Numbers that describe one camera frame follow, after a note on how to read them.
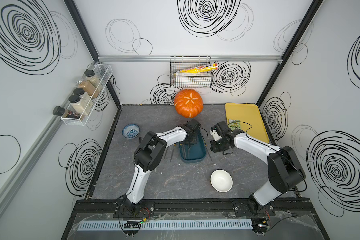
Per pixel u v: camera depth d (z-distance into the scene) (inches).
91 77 29.3
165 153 36.9
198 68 34.3
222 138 28.2
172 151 37.1
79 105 25.6
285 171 17.7
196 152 36.7
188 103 41.1
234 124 42.1
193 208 29.7
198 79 34.1
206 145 37.9
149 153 21.3
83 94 26.5
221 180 32.4
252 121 42.6
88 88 28.4
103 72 37.8
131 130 40.2
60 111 23.2
